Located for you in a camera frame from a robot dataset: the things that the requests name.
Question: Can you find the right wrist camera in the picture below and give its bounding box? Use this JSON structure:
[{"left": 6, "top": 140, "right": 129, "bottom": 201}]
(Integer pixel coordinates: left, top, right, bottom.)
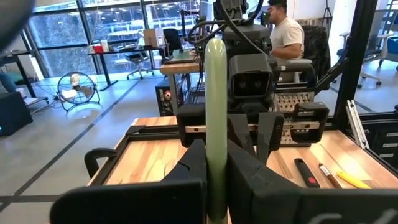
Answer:
[{"left": 228, "top": 53, "right": 275, "bottom": 106}]

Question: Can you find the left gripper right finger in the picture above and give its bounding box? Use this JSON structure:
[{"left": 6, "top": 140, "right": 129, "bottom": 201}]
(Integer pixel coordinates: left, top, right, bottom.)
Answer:
[{"left": 226, "top": 139, "right": 398, "bottom": 224}]

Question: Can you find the chair with dark jacket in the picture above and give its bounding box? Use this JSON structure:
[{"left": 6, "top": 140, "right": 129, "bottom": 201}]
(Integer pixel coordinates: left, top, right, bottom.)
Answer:
[{"left": 303, "top": 24, "right": 332, "bottom": 83}]

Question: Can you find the black drawer cabinet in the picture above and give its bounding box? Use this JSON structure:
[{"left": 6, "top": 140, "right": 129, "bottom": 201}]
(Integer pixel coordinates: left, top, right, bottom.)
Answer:
[{"left": 360, "top": 111, "right": 398, "bottom": 171}]

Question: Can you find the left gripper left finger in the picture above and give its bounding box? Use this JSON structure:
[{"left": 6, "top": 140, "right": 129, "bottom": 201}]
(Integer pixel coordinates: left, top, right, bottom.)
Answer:
[{"left": 49, "top": 139, "right": 208, "bottom": 224}]

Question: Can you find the wooden top desk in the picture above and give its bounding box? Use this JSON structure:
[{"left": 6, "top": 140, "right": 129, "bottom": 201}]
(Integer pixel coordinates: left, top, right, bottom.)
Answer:
[{"left": 159, "top": 49, "right": 208, "bottom": 116}]

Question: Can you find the steel box grater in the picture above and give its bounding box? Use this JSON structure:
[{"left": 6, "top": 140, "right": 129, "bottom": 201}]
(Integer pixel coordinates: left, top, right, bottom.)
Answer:
[{"left": 273, "top": 58, "right": 317, "bottom": 146}]

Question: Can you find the black square spatula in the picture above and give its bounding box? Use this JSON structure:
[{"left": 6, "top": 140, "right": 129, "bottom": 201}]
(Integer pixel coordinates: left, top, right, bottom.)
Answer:
[{"left": 294, "top": 157, "right": 321, "bottom": 189}]

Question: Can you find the black floor fan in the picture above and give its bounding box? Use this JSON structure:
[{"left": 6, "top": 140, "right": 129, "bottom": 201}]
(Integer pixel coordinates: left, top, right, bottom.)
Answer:
[{"left": 57, "top": 71, "right": 101, "bottom": 113}]

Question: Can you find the black office chair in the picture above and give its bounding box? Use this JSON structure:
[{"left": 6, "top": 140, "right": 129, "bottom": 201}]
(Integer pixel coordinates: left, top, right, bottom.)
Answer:
[{"left": 125, "top": 51, "right": 155, "bottom": 80}]

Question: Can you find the black office desk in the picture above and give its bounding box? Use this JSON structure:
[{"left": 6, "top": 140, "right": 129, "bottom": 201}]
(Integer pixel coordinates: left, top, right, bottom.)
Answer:
[{"left": 88, "top": 44, "right": 171, "bottom": 91}]

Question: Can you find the reddish brown wooden spoon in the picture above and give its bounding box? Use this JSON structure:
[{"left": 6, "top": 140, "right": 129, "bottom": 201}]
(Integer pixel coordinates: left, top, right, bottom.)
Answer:
[{"left": 318, "top": 162, "right": 343, "bottom": 189}]

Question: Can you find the cardboard box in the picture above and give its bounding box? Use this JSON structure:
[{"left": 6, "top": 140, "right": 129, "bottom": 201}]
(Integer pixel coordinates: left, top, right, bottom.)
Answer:
[{"left": 142, "top": 28, "right": 166, "bottom": 48}]

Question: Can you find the yellow silicone spoon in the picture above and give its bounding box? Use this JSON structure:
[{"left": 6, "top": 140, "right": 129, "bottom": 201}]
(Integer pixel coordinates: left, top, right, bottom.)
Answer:
[{"left": 336, "top": 170, "right": 373, "bottom": 190}]

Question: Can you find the black desktop computer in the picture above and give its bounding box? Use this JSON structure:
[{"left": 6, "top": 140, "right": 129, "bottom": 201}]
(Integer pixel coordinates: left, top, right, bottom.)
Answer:
[{"left": 154, "top": 77, "right": 185, "bottom": 118}]

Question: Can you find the person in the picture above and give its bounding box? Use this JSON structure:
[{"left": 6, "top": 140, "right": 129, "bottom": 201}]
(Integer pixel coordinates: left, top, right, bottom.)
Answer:
[{"left": 266, "top": 0, "right": 306, "bottom": 60}]

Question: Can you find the grey office chair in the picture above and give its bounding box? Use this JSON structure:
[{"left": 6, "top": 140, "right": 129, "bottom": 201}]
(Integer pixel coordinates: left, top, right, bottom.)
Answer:
[{"left": 337, "top": 30, "right": 384, "bottom": 90}]

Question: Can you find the black chair backrest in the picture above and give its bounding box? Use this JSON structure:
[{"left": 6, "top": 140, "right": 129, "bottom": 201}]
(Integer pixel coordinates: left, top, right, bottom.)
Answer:
[{"left": 162, "top": 27, "right": 183, "bottom": 57}]

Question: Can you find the black arched table clamp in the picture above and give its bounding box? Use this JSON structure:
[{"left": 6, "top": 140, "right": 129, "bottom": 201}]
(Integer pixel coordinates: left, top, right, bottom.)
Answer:
[{"left": 83, "top": 147, "right": 119, "bottom": 179}]

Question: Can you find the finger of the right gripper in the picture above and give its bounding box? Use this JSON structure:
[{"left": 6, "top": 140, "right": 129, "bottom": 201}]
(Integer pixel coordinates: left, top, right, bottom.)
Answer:
[
  {"left": 256, "top": 111, "right": 284, "bottom": 165},
  {"left": 229, "top": 113, "right": 256, "bottom": 156}
]

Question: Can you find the black side table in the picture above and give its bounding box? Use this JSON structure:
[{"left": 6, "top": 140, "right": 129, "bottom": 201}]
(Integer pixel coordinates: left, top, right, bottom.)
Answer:
[{"left": 0, "top": 49, "right": 50, "bottom": 105}]

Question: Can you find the silver aluminium extrusion bar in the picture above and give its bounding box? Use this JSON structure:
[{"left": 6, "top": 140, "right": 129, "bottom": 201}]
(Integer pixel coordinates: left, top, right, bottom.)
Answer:
[{"left": 345, "top": 99, "right": 371, "bottom": 150}]

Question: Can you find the low black cabinet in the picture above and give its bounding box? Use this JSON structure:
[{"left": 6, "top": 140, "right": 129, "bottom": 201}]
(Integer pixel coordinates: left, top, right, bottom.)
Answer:
[{"left": 0, "top": 91, "right": 34, "bottom": 137}]

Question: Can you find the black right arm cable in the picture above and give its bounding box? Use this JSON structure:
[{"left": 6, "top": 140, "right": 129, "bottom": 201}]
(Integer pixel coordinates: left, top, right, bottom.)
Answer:
[{"left": 187, "top": 0, "right": 265, "bottom": 55}]

